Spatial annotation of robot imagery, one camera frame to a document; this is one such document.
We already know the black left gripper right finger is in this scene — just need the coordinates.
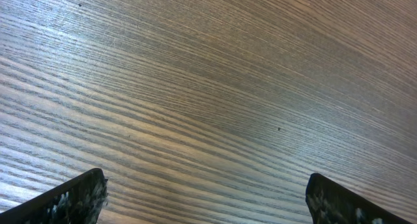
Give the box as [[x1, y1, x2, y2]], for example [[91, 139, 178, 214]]
[[306, 173, 411, 224]]

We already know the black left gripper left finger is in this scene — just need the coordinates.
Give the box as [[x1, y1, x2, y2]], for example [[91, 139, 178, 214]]
[[1, 168, 108, 224]]

